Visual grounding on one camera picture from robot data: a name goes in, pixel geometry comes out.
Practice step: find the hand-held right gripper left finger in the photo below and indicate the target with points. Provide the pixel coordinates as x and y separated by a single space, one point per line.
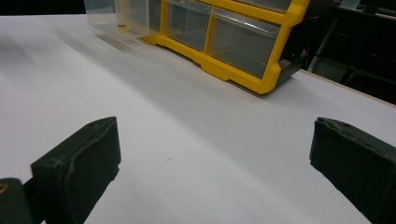
77 168

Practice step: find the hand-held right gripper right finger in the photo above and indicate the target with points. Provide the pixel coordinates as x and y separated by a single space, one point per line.
358 168

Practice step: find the yellow disc with black centre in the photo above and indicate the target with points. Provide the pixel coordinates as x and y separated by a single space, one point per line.
124 28

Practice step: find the clear plastic drawer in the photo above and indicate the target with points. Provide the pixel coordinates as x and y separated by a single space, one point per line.
243 46
106 12
267 4

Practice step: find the metal stand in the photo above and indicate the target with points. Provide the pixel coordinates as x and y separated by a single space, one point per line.
323 40

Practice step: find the yellow drawer cabinet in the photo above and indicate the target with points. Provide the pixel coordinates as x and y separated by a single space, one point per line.
236 74

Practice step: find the translucent plastic container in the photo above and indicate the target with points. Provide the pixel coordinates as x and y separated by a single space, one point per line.
350 3

